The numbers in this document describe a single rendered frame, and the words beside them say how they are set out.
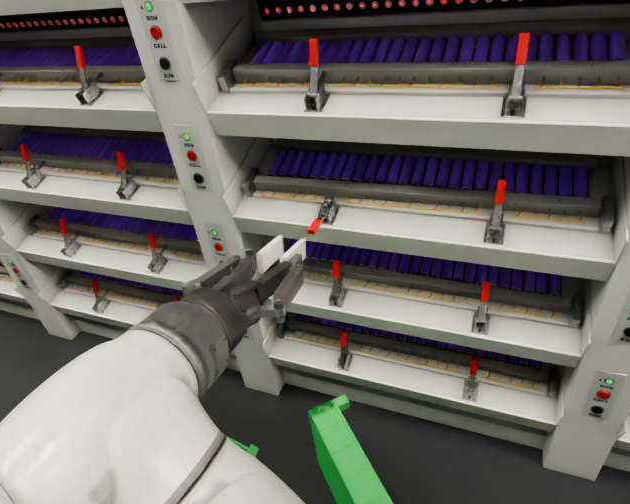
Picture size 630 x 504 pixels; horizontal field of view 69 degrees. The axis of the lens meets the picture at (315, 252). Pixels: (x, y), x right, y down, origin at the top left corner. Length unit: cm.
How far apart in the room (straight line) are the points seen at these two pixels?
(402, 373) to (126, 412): 74
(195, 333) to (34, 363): 120
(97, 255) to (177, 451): 91
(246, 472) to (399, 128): 47
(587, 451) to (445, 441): 27
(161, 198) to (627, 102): 77
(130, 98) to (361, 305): 56
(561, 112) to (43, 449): 61
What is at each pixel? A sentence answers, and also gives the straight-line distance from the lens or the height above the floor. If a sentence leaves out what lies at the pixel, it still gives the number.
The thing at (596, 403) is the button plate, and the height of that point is 24.
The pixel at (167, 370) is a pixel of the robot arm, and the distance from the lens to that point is 39.
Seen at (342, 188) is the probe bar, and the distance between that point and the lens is 79.
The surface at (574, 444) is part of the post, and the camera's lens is 106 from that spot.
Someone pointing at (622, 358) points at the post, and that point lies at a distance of 87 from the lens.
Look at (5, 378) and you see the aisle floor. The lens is 161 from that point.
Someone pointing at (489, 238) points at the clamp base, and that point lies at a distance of 74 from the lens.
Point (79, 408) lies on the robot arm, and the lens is 36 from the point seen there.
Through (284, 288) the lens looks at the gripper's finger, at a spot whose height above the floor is 63.
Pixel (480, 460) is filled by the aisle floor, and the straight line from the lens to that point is 112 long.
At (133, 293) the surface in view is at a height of 19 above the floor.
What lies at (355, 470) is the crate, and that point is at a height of 20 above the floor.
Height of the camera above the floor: 97
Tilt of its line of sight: 37 degrees down
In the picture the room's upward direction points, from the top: 8 degrees counter-clockwise
